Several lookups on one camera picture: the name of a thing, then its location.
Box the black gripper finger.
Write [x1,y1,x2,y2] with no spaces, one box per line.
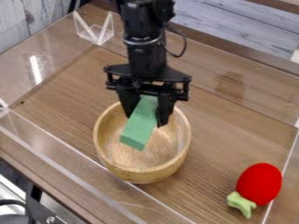
[156,93,175,127]
[116,86,140,117]

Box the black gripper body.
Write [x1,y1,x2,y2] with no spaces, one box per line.
[101,40,192,102]

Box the green rectangular block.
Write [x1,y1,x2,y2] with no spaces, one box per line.
[120,95,157,151]

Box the brown wooden bowl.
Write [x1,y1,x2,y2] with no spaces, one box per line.
[93,102,192,184]

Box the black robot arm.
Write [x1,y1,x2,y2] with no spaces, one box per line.
[104,0,192,126]

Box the clear acrylic fence panel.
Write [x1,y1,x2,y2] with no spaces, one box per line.
[0,102,196,224]

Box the red plush radish toy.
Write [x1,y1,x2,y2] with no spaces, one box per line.
[227,163,283,219]

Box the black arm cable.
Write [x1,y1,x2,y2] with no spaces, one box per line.
[161,25,188,59]

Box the clear acrylic corner bracket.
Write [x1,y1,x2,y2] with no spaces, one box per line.
[72,11,115,46]

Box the black metal table frame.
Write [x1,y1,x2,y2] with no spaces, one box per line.
[0,171,68,224]

